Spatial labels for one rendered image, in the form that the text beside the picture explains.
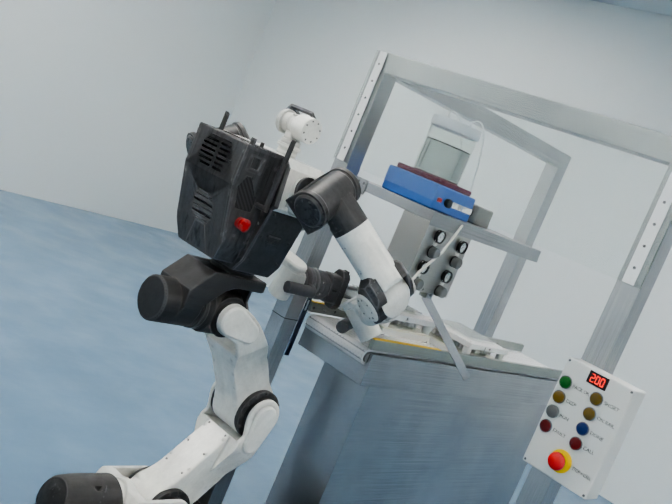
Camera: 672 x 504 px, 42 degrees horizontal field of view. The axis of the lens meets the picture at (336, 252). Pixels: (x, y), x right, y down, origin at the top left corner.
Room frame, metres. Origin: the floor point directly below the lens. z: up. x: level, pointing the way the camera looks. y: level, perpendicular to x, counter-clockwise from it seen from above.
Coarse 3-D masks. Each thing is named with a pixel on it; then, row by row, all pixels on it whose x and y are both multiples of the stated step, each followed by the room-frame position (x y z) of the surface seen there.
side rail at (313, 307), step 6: (312, 306) 2.64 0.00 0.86; (318, 306) 2.66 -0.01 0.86; (324, 306) 2.68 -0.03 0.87; (318, 312) 2.67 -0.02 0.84; (324, 312) 2.69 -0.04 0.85; (330, 312) 2.71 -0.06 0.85; (336, 312) 2.73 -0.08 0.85; (342, 312) 2.75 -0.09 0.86; (486, 336) 3.42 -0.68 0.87; (498, 342) 3.47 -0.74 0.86; (504, 342) 3.50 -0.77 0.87; (510, 342) 3.54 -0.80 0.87; (510, 348) 3.55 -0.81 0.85; (516, 348) 3.59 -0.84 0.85; (522, 348) 3.62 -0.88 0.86
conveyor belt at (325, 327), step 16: (320, 320) 2.62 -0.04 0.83; (336, 320) 2.70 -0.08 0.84; (320, 336) 2.60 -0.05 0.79; (336, 336) 2.55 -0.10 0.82; (352, 336) 2.56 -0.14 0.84; (384, 336) 2.76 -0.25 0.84; (352, 352) 2.49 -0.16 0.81; (384, 352) 2.54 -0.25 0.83; (512, 352) 3.54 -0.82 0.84; (480, 368) 2.94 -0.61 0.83
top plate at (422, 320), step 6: (348, 294) 2.62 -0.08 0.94; (354, 294) 2.60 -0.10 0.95; (402, 312) 2.60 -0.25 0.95; (396, 318) 2.53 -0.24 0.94; (402, 318) 2.55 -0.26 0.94; (408, 318) 2.57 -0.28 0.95; (414, 318) 2.60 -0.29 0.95; (420, 318) 2.63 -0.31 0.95; (426, 318) 2.68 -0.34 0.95; (420, 324) 2.63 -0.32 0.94; (426, 324) 2.65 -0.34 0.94; (432, 324) 2.67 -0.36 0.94
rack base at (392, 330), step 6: (342, 300) 2.66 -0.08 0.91; (384, 330) 2.51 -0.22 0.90; (390, 330) 2.53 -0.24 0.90; (396, 330) 2.55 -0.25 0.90; (402, 330) 2.57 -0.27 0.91; (408, 330) 2.61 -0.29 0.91; (414, 330) 2.66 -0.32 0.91; (420, 330) 2.70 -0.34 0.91; (396, 336) 2.56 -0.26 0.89; (402, 336) 2.58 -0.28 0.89; (408, 336) 2.60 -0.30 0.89; (414, 336) 2.62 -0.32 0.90; (420, 336) 2.65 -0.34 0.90; (426, 336) 2.67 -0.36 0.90
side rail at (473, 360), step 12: (372, 348) 2.46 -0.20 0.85; (384, 348) 2.50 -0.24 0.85; (396, 348) 2.54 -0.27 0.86; (408, 348) 2.58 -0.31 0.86; (420, 348) 2.62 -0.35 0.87; (444, 360) 2.74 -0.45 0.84; (468, 360) 2.83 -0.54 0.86; (480, 360) 2.89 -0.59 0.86; (492, 360) 2.94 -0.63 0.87; (528, 372) 3.14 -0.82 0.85; (540, 372) 3.21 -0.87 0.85; (552, 372) 3.27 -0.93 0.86
